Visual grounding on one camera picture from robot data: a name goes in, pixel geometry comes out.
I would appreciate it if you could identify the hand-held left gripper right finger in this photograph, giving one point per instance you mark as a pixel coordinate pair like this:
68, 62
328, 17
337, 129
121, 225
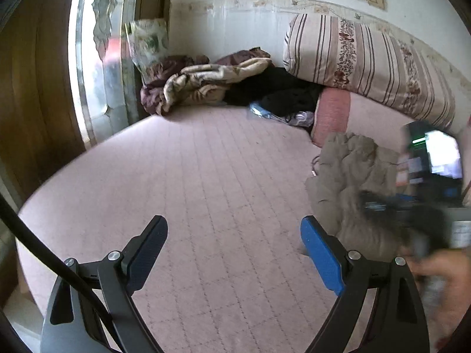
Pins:
322, 255

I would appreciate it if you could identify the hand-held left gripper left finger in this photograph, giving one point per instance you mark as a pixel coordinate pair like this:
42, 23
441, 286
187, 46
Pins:
147, 253

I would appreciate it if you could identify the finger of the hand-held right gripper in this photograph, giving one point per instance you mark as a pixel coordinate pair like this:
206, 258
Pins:
386, 206

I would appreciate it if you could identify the olive quilted puffer jacket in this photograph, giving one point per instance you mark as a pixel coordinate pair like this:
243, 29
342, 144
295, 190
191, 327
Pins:
349, 184

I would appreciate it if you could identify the black clothes pile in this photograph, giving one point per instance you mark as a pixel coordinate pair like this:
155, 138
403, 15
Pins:
279, 92

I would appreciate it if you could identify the person's right hand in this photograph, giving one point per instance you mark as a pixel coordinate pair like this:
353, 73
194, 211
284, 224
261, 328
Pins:
445, 286

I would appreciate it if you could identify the pink quilted bed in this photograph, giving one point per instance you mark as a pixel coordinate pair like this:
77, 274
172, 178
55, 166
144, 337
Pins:
206, 176

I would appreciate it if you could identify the pink bolster cushion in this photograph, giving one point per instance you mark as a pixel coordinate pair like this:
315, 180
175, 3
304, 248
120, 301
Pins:
331, 117

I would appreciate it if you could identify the long striped floral cushion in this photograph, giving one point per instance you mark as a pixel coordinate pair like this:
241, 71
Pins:
368, 62

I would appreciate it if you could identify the clear plastic bag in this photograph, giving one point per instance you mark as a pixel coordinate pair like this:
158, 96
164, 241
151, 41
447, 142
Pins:
283, 116

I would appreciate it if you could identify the brown beige blanket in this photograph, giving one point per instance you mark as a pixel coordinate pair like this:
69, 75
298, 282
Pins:
198, 81

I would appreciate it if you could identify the patterned glass door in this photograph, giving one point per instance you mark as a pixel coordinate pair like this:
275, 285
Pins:
99, 51

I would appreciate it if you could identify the floral printed bag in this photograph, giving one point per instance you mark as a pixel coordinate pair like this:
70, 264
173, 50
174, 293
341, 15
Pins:
147, 44

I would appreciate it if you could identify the wooden door frame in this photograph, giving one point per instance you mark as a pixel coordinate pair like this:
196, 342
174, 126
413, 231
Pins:
33, 81

